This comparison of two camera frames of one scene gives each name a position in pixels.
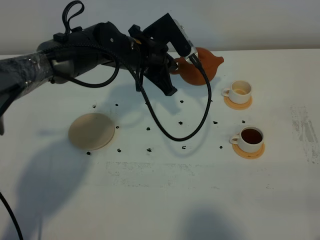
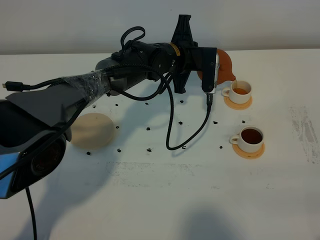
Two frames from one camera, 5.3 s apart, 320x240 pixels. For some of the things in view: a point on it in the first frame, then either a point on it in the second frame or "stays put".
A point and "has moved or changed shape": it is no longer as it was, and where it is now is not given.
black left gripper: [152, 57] -> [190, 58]
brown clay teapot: [191, 73] has moved or changed shape
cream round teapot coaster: [92, 131] stays put
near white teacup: [250, 139] stays put
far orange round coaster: [240, 106] stays put
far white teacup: [239, 92] stays put
